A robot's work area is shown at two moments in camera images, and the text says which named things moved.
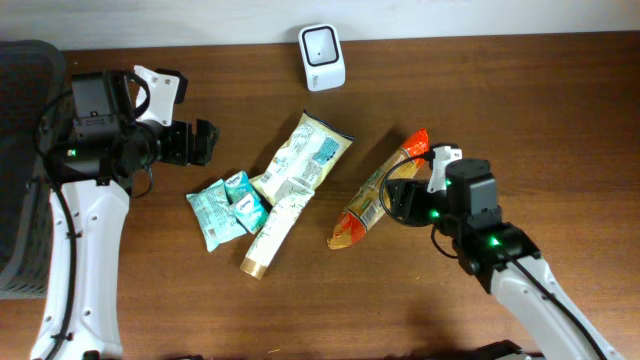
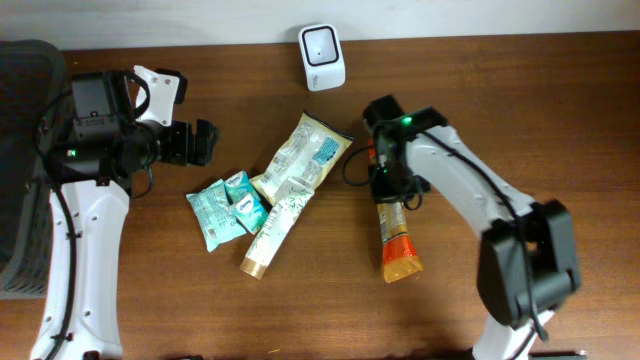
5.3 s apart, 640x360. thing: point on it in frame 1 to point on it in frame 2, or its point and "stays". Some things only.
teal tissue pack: x=250 y=213 stays
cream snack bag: x=306 y=156 stays
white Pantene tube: x=290 y=206 stays
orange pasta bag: x=373 y=198 to x=400 y=259
